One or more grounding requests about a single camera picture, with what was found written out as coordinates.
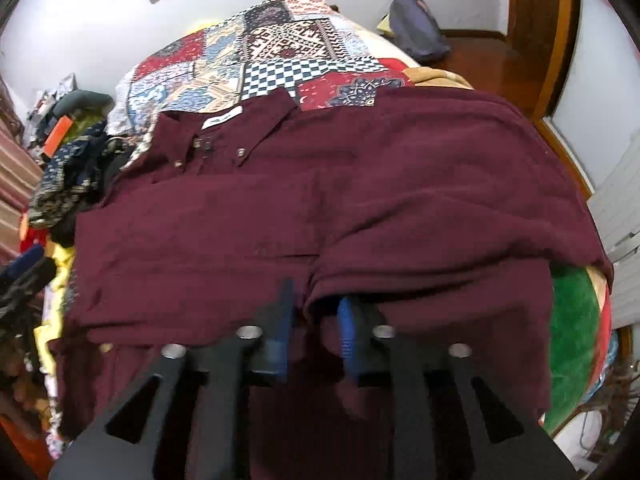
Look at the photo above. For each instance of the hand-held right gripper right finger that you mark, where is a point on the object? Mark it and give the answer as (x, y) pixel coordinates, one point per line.
(347, 342)

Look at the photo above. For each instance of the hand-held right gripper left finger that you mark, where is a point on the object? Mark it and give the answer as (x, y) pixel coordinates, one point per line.
(280, 332)

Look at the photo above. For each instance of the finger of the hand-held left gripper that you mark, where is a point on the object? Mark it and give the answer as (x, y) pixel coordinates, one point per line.
(27, 267)

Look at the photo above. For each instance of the maroon button-up shirt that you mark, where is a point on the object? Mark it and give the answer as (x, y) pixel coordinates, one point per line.
(350, 185)

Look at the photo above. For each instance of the bright yellow cloth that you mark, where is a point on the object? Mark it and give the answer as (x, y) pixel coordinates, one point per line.
(57, 270)

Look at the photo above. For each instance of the striped pink curtain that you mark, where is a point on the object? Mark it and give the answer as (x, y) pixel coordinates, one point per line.
(17, 180)

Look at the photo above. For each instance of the navy gold patterned cloth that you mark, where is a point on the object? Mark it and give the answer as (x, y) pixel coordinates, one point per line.
(75, 180)

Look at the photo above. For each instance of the orange box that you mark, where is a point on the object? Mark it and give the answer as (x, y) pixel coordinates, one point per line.
(56, 135)

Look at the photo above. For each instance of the green patterned bag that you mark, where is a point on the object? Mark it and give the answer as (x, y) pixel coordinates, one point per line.
(82, 129)

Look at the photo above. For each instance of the pile of packets and papers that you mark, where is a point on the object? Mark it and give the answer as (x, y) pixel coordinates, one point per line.
(50, 97)

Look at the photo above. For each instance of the grey-green cushion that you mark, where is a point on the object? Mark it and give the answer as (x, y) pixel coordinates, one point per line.
(82, 102)

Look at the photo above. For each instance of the green plush blanket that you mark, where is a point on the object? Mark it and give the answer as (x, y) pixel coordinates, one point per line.
(572, 340)

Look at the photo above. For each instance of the tan blanket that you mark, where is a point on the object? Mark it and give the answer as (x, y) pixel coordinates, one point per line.
(440, 79)

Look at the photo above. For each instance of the colourful patchwork quilt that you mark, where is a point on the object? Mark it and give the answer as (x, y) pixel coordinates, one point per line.
(280, 45)

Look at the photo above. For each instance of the yellow curved pillow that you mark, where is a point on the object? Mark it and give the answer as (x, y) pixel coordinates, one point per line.
(202, 26)

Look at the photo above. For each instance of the blue-grey backpack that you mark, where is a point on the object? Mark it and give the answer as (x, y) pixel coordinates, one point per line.
(417, 27)

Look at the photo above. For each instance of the wooden door frame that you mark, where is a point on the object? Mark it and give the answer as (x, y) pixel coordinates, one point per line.
(547, 35)

